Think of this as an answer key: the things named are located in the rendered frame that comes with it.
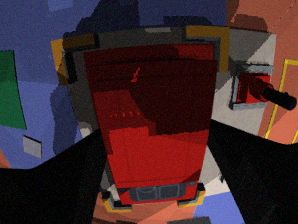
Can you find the green flat rectangular mat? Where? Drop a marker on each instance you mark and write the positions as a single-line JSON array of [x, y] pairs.
[[11, 112]]

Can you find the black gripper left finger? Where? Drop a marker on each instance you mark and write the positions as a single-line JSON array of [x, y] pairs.
[[62, 190]]

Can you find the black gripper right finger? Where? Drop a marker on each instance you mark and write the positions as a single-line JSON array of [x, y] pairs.
[[259, 172]]

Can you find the yellow rectangular outline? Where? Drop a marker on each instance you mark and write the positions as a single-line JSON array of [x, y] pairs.
[[276, 105]]

